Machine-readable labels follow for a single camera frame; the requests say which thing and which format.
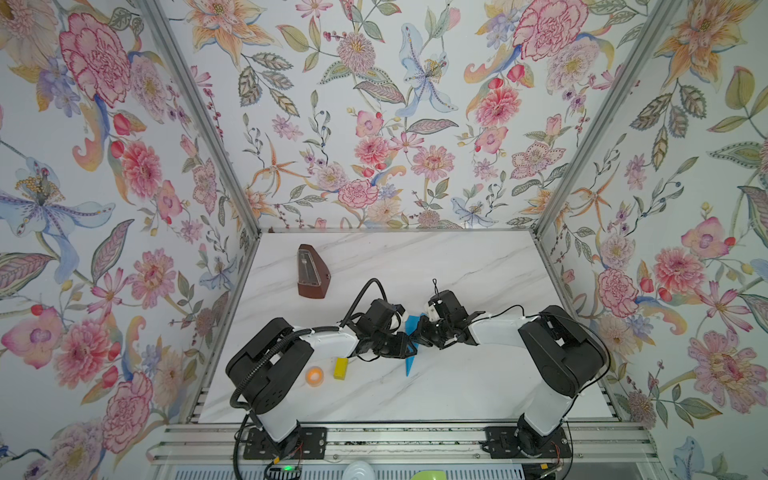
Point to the blue square paper sheet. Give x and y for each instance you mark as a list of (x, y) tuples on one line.
[(411, 326)]

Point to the brown wooden metronome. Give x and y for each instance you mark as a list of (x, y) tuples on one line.
[(314, 276)]

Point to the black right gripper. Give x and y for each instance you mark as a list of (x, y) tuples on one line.
[(421, 333)]

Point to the yellow cylinder block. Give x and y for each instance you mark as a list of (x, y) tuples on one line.
[(340, 368)]

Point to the white round object below rail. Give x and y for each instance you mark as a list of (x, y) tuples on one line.
[(359, 470)]

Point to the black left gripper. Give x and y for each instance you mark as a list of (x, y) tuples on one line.
[(401, 341)]

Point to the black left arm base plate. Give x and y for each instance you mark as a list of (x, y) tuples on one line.
[(307, 443)]

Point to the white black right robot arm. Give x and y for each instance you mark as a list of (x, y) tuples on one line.
[(567, 357)]

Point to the aluminium frame corner post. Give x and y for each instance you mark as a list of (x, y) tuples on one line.
[(159, 25), (640, 53)]

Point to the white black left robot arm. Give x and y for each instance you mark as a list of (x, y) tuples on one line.
[(265, 370)]

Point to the orange tape roll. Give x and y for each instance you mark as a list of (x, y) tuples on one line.
[(314, 376)]

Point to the aluminium frame corner post left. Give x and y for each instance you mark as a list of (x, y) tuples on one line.
[(159, 25)]

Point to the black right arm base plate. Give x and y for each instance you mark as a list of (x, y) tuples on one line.
[(511, 442)]

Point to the green object below rail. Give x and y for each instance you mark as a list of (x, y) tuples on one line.
[(430, 475)]

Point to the aluminium frame corner post right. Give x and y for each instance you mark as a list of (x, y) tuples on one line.
[(640, 53)]

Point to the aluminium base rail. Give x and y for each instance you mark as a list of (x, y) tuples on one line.
[(378, 443)]

